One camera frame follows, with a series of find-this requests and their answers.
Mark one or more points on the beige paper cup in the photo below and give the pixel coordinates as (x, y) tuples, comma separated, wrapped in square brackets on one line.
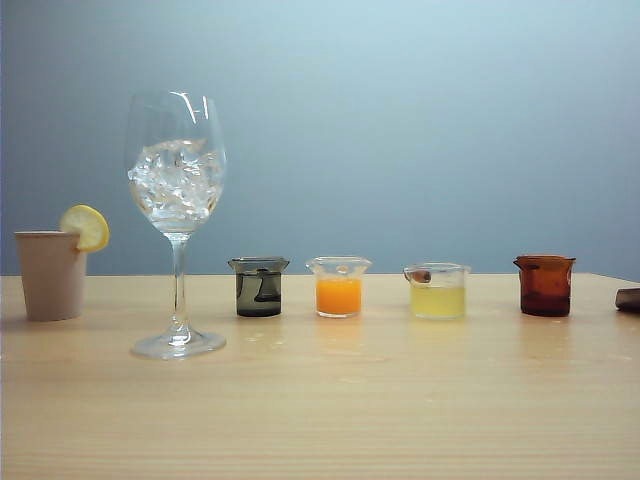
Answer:
[(52, 280)]

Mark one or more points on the tall clear wine glass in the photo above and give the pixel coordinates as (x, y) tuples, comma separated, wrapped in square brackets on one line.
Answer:
[(176, 344)]

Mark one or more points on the yellow lemon slice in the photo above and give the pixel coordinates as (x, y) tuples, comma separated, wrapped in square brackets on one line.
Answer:
[(88, 226)]

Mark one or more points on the shiny metal ice scoop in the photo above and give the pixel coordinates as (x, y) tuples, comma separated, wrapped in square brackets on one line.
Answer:
[(630, 300)]

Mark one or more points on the brown amber glass beaker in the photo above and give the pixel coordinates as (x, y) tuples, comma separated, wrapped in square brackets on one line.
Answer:
[(545, 290)]

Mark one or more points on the clear beaker with orange juice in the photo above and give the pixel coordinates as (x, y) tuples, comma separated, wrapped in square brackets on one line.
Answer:
[(339, 296)]

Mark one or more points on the clear beaker with yellow juice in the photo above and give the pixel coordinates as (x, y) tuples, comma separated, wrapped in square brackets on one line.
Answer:
[(439, 301)]

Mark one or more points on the heap of clear ice cubes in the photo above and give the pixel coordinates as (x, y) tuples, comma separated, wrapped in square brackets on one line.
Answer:
[(175, 180)]

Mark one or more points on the grey smoked glass beaker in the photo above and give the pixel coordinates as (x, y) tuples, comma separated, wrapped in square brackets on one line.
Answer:
[(258, 295)]

